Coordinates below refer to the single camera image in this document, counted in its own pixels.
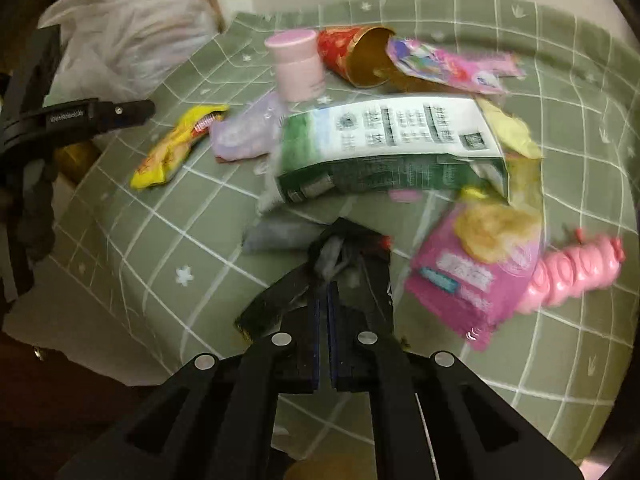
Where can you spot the pink cartoon print wrapper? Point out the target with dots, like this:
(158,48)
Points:
(445,65)

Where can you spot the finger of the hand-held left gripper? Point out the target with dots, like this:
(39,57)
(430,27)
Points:
(100,116)

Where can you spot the white plastic bag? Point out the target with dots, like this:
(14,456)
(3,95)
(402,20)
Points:
(130,35)

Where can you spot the yellow snack packet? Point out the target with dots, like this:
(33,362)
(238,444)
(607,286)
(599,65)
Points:
(172,147)

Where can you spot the brown object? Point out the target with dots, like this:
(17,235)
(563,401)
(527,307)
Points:
(75,162)

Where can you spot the red and gold paper cup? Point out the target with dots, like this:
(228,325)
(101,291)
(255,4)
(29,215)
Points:
(352,55)

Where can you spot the pale yellow crisp packet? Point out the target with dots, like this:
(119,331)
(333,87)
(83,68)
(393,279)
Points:
(515,130)

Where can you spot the pink chip bag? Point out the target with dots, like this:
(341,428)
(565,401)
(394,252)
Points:
(475,270)

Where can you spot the grey wrapper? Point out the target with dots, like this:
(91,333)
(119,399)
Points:
(277,237)

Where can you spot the purple translucent packet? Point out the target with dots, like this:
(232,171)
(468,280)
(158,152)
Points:
(242,132)

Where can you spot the pink plastic bottle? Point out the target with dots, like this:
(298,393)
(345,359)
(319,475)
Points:
(297,67)

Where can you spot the black wrapper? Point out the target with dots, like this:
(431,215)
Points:
(345,240)

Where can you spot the person's left hand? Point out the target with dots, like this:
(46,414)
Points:
(35,210)

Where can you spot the pink ribbed bottle pack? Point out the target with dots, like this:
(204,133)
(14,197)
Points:
(575,275)

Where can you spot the green and white carton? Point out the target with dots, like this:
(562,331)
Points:
(385,145)

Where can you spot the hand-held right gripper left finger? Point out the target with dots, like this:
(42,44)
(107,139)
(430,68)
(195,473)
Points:
(315,345)

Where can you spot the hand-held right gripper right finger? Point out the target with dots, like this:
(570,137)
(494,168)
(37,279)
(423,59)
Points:
(331,345)

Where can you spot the green checked bed sheet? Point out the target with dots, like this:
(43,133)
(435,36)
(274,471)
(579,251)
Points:
(150,240)

